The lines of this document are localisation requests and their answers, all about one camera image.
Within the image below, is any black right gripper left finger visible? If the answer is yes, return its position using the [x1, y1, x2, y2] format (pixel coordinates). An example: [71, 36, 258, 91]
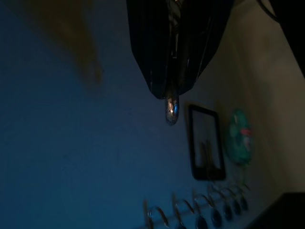
[126, 0, 171, 99]

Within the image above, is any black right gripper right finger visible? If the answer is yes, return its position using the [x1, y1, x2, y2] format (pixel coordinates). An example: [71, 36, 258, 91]
[177, 0, 236, 95]

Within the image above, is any black key bunch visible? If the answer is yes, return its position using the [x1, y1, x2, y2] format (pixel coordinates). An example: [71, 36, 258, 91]
[164, 92, 181, 126]

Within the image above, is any blue capped metal hook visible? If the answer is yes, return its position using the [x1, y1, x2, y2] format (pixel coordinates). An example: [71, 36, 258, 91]
[142, 199, 170, 229]
[172, 192, 195, 229]
[192, 189, 210, 229]

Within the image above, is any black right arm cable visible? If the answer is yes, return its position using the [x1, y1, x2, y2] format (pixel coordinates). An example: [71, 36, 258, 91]
[257, 0, 279, 20]

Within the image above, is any teal plush toy keychain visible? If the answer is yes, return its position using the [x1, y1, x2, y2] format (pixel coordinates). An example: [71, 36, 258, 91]
[228, 108, 255, 165]

